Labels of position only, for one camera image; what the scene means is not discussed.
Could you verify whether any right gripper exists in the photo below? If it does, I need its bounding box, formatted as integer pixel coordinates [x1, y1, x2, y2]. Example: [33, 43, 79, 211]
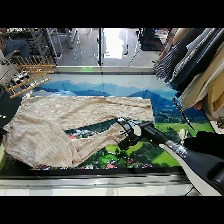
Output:
[116, 118, 135, 137]

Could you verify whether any beige knitted garment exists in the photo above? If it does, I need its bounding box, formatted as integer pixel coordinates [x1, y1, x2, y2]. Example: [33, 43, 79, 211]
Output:
[2, 95, 156, 169]

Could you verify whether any grey striped garment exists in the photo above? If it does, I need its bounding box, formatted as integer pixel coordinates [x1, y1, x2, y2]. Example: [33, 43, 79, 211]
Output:
[153, 28, 205, 84]

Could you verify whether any cream garment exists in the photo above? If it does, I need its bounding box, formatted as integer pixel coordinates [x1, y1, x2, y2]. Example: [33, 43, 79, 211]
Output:
[179, 44, 224, 113]

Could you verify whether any black cable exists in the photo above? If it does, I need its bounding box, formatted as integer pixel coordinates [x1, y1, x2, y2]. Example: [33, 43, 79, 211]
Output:
[172, 97, 196, 132]

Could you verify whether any silver frame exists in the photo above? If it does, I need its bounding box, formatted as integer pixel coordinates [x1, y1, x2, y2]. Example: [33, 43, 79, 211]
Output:
[0, 173, 202, 197]

